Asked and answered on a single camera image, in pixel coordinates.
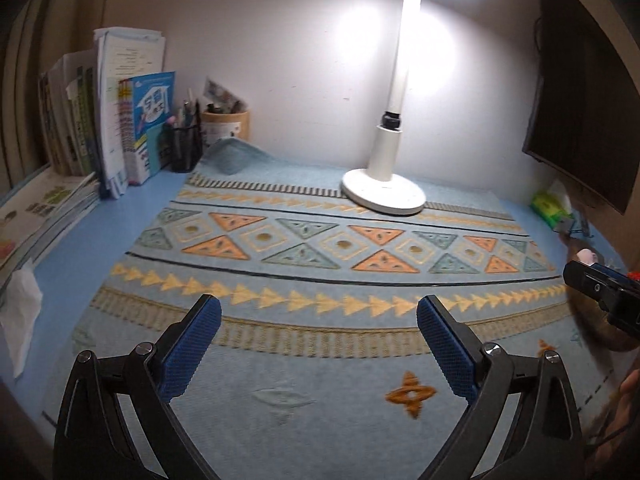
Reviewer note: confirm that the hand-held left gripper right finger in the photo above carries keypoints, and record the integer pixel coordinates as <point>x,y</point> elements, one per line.
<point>445,347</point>

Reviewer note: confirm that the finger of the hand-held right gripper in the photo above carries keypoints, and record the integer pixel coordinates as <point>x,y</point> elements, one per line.
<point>625,282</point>
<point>590,282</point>

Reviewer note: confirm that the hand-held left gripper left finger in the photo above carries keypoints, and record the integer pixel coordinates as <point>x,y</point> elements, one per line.
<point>192,347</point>

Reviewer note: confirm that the brown wicker basket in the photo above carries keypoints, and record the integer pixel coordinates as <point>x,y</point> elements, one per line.
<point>585,325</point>

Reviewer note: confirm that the person's right hand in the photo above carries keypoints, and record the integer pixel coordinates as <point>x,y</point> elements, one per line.
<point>632,384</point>

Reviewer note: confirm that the green tissue pack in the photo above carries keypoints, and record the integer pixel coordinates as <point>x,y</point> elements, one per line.
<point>547,207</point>

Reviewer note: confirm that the patterned woven table mat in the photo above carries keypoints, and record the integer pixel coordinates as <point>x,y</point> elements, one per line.
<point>300,280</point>

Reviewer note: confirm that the white tissue sheet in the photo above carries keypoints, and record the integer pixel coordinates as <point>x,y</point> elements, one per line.
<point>20,310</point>

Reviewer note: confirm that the white desk lamp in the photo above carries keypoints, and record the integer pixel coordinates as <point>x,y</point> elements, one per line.
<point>385,160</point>

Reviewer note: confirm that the dark monitor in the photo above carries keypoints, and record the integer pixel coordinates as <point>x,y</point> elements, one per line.
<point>585,85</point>

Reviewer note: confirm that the black mesh pen holder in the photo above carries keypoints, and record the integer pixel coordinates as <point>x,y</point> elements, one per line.
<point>186,150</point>

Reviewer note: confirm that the flat stack of magazines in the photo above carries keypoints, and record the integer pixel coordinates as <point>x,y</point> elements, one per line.
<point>45,205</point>

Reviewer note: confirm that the wooden desk organizer box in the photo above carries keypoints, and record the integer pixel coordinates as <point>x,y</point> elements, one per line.
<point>225,127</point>

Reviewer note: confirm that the bundle of pens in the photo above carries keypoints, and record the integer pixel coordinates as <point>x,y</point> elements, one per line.
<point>187,110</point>

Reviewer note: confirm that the blue cover book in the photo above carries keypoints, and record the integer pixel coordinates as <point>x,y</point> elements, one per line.
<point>152,105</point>

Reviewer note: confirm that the row of upright books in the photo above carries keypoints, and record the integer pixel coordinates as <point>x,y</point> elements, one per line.
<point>75,120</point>
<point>130,55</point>

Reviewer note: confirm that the printed packet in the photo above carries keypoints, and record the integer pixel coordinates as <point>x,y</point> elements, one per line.
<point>220,92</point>

